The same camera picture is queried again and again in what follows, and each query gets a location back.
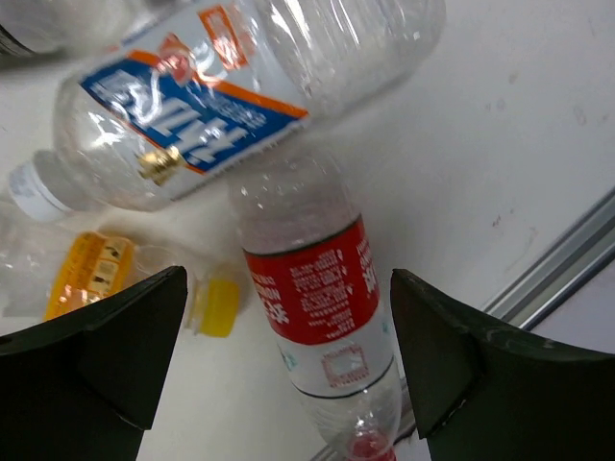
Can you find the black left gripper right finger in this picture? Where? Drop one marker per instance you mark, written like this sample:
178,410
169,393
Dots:
482,389

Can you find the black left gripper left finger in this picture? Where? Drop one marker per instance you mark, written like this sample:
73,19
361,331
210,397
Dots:
87,385

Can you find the clear bottle yellow cap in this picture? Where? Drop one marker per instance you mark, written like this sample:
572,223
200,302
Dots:
48,271

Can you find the clear bottle red label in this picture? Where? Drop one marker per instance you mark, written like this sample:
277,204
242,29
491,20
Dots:
309,258

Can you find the clear bottle blue label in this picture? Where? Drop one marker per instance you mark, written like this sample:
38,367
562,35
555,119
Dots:
208,84

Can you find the clear bottle black label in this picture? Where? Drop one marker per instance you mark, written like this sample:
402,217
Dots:
38,28

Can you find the aluminium table edge rail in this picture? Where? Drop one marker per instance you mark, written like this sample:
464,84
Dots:
567,295

